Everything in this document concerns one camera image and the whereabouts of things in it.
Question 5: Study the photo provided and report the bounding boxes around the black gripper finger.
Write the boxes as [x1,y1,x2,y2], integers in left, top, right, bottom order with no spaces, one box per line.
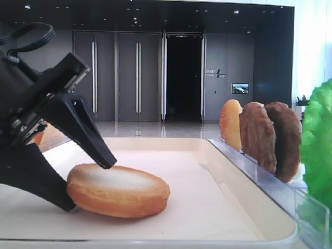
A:
[1,143,76,212]
[36,92,117,169]

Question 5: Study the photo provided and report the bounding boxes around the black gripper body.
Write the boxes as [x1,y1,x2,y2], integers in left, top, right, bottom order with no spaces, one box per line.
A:
[1,52,90,148]

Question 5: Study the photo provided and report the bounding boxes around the round toasted bun slice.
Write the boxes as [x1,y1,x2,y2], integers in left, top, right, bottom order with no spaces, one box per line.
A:
[66,163,171,218]

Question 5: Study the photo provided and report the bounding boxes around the front brown meat patty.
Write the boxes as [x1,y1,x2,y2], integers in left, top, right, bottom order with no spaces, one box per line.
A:
[239,102,277,174]

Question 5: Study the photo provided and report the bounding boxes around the rear dark meat patty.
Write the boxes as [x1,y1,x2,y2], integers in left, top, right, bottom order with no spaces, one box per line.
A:
[265,102,301,183]

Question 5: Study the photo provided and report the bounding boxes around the green lettuce leaf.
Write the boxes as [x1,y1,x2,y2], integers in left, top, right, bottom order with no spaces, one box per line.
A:
[296,78,332,234]

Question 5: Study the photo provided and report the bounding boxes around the left clear acrylic rack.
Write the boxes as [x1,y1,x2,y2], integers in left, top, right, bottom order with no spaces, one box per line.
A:
[38,136,70,153]

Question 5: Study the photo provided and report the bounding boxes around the clear acrylic rack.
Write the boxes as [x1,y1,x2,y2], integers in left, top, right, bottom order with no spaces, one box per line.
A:
[209,137,331,248]
[38,136,70,153]

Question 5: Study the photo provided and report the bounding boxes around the left dark double door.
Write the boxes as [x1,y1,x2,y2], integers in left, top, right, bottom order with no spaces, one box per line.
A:
[73,32,115,121]

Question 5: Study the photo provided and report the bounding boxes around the dark double door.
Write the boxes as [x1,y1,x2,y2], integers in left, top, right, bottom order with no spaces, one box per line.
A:
[73,32,115,121]
[118,33,158,121]

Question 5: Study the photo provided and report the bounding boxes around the middle dark double door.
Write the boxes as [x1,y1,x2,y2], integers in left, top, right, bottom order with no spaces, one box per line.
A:
[118,33,158,121]

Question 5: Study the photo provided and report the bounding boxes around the upright golden bun slice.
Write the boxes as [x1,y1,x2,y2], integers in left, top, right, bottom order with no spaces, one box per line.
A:
[219,99,242,151]

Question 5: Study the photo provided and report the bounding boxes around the cream rectangular plastic tray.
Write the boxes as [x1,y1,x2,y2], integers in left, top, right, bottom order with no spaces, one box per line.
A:
[1,137,299,248]

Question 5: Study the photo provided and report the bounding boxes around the potted green plant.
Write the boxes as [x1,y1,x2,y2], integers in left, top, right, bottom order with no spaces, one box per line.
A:
[295,95,309,106]

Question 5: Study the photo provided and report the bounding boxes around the right clear acrylic rack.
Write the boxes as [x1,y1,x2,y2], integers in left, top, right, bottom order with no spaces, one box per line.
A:
[209,137,331,248]

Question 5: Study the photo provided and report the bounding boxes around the black ribbed cable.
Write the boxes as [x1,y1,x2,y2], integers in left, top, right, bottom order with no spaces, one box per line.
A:
[0,22,56,59]

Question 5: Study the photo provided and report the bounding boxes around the wall mounted small screen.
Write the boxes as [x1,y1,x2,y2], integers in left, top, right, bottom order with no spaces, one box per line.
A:
[231,84,249,94]

